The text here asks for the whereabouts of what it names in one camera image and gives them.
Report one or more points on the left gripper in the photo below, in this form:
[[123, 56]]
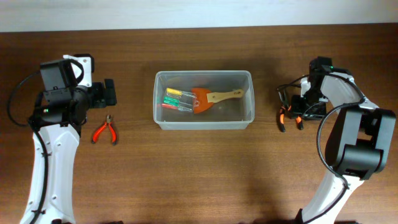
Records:
[[109, 92]]

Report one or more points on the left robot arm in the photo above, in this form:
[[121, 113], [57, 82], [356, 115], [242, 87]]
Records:
[[59, 113]]

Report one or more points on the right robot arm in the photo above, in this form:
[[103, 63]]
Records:
[[353, 138]]

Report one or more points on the clear plastic container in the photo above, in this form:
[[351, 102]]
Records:
[[235, 113]]

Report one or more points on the orange black needle-nose pliers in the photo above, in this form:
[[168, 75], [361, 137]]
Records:
[[286, 111]]

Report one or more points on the clear screwdriver set case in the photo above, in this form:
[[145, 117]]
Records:
[[179, 100]]

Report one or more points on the orange scraper with wooden handle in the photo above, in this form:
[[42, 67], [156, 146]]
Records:
[[205, 98]]

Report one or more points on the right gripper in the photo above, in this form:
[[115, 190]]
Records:
[[298, 106]]

